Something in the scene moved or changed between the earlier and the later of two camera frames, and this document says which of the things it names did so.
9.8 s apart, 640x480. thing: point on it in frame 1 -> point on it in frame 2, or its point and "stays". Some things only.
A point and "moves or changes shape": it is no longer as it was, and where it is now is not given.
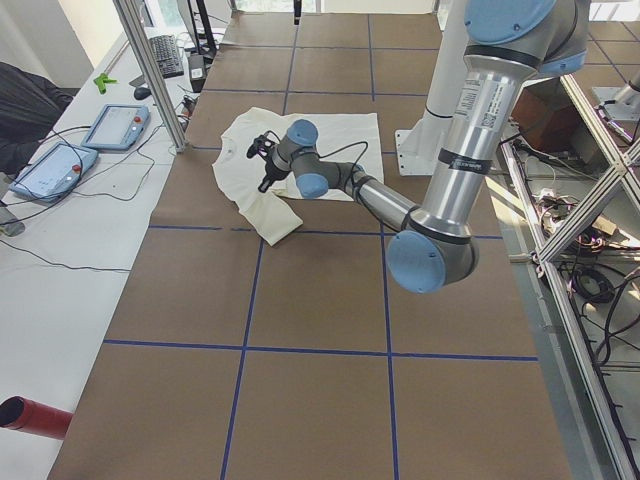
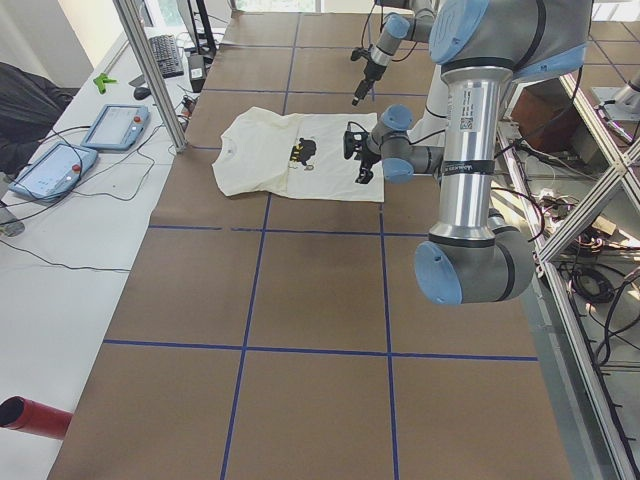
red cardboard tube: (21, 413) stays
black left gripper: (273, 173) -> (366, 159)
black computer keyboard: (167, 55) stays
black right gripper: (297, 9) -> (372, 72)
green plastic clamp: (101, 82) stays
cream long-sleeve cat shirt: (356, 138) moves or changes shape
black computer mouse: (141, 93) stays
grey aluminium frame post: (135, 31) stays
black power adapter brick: (197, 71) stays
